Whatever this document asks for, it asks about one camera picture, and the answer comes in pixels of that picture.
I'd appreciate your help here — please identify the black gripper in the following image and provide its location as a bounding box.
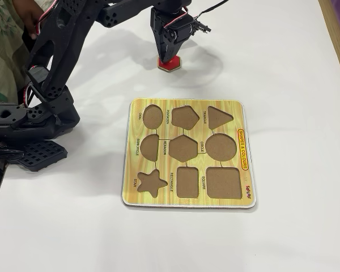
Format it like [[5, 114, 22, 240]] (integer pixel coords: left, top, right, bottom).
[[150, 7, 197, 62]]

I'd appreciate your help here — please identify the red hexagon piece yellow pin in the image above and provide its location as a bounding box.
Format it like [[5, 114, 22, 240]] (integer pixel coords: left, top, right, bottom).
[[157, 55, 182, 73]]

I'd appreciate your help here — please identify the wooden shape puzzle board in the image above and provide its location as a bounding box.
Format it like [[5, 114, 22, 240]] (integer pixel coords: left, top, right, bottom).
[[121, 97, 257, 210]]

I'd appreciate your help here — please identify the person's hand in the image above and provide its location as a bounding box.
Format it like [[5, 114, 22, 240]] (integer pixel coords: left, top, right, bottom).
[[12, 0, 46, 40]]

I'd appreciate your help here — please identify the floral print cloth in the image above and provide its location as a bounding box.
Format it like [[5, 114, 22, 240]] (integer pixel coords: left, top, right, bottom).
[[0, 0, 32, 105]]

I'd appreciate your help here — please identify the black table clamp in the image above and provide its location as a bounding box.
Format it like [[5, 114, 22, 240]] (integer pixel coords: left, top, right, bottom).
[[0, 147, 25, 164]]

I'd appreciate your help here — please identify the red white servo wire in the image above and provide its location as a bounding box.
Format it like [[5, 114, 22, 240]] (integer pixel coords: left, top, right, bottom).
[[18, 82, 37, 108], [35, 0, 59, 36], [163, 8, 189, 29]]

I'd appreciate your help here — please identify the black square wrist camera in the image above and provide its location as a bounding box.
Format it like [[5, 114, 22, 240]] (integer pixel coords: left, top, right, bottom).
[[192, 18, 212, 33]]

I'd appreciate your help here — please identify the black camera cable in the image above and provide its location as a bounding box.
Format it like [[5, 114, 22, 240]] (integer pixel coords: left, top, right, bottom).
[[197, 0, 231, 15]]

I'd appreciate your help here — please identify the black grid base plate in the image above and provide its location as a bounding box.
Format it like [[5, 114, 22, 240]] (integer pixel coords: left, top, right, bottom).
[[18, 139, 69, 173]]

